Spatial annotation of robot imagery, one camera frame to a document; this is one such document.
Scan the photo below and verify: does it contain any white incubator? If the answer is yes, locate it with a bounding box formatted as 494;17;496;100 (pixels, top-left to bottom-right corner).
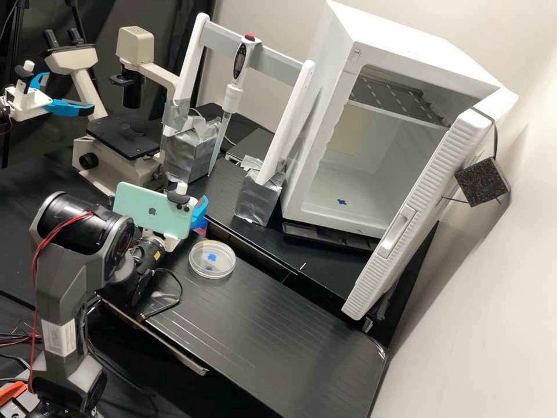
280;0;519;241

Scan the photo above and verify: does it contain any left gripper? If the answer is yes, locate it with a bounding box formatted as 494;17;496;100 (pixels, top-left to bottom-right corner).
4;71;95;122

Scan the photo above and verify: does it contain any white pipette stand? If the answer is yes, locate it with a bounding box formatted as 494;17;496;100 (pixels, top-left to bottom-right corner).
160;12;317;228

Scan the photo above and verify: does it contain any right wrist camera phone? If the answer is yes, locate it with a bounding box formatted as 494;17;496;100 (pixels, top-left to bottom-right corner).
112;181;199;241

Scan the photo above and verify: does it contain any pipette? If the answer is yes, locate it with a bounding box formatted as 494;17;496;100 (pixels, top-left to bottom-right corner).
208;33;262;175

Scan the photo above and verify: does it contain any incubator door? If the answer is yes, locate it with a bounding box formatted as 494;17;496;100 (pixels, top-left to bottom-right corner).
341;106;512;322

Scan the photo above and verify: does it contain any black cable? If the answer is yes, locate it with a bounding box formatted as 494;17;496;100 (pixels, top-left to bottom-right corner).
139;267;184;321

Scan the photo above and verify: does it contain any cream microscope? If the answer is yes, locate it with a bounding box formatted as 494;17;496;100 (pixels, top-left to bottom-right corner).
42;26;182;197

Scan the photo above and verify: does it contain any petri dish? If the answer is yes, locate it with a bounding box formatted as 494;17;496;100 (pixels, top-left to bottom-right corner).
187;239;237;280

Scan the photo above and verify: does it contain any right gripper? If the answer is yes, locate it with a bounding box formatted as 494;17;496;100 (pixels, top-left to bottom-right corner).
159;195;210;254

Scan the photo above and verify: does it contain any black platform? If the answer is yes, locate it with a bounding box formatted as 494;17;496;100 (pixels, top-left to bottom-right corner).
97;224;389;418
189;102;380;301

